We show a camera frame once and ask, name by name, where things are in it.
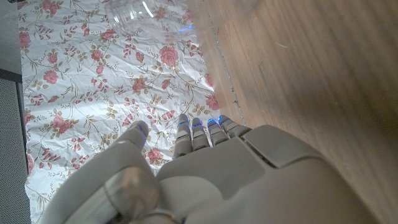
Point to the clear spray bottle black nozzle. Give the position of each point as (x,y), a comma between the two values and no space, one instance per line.
(140,15)

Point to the floral backdrop cloth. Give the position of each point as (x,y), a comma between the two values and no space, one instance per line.
(93,77)

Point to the grey tape outline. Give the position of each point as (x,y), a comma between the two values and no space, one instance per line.
(227,71)

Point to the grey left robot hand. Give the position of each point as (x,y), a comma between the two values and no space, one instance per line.
(248,180)

